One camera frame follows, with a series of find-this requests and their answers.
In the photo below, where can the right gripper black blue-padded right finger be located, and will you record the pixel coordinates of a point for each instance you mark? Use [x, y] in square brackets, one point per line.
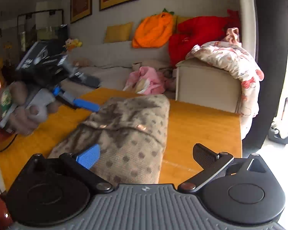
[212, 163]

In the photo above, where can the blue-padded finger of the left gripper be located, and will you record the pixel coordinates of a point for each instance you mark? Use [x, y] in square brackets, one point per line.
[69, 100]

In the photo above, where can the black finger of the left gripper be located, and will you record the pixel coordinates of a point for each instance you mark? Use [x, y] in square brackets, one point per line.
[86, 80]

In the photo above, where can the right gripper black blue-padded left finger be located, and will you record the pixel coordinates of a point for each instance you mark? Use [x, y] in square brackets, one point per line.
[80, 163]

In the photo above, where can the brown corduroy polka-dot garment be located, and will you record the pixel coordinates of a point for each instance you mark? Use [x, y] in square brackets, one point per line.
[132, 135]

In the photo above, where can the brown knit gloved hand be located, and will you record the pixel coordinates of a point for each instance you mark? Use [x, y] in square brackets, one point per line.
[12, 107]

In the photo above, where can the beige sofa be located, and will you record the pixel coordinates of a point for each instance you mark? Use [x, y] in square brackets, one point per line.
[193, 81]

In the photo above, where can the small grey plush toy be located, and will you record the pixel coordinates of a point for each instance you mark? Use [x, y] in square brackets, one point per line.
[82, 62]

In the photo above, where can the small cartoon doll toy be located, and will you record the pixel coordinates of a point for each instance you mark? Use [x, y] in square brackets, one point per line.
[70, 44]

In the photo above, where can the glass fish tank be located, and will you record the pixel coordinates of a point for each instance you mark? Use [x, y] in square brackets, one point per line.
[41, 25]

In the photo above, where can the pink crumpled cloth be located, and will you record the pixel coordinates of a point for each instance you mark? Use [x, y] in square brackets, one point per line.
[148, 80]

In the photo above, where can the yellow square cushion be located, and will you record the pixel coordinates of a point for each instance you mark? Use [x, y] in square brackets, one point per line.
[118, 33]

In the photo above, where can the black floor stand base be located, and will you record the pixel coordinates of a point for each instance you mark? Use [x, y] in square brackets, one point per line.
[277, 134]

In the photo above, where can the orange pumpkin plush cushion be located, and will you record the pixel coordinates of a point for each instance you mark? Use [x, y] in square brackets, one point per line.
[154, 31]

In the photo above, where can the lower framed red picture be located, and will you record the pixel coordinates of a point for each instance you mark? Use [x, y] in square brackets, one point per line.
[80, 9]

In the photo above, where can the red plush cushion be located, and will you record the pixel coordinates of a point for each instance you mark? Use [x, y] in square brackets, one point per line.
[198, 31]

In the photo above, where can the floral white pink blanket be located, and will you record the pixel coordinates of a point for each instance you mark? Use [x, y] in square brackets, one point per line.
[228, 54]

